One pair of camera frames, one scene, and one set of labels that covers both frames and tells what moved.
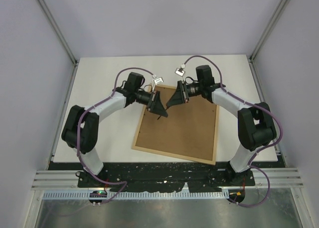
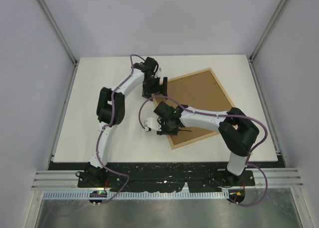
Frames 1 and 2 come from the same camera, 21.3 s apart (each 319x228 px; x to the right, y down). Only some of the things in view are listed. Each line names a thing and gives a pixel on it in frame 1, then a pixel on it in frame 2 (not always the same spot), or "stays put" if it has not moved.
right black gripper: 180,96 → 174,132
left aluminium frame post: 49,15 stays put
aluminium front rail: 278,178 stays put
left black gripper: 157,107 → 158,89
